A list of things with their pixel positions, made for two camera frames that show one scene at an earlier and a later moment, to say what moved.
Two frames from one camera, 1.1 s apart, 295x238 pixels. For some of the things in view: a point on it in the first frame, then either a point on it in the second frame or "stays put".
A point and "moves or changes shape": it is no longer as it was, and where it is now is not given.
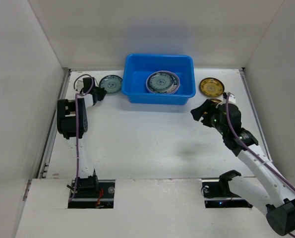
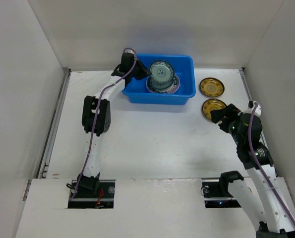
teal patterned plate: [111, 83] moves or changes shape
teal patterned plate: [161, 82] stays put
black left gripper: [103, 93] -> [145, 71]
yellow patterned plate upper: [211, 87] stays put
